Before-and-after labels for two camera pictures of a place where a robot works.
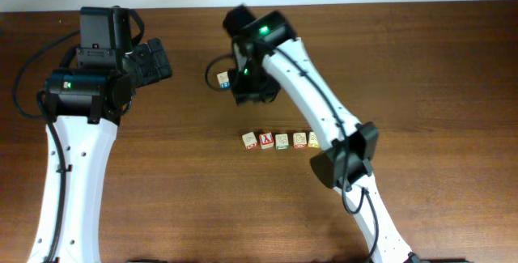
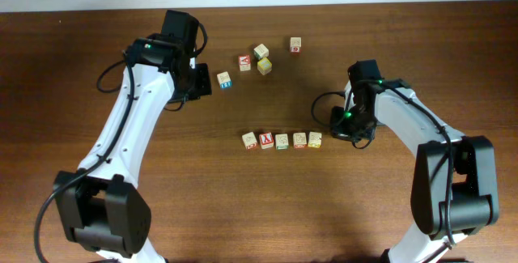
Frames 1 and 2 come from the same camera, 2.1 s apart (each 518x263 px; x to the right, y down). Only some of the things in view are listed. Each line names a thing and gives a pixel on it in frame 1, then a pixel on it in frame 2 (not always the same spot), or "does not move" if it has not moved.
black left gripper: x=158 y=66 → x=205 y=84
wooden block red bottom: x=249 y=140 does not move
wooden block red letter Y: x=266 y=140 does not move
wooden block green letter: x=282 y=142 does not move
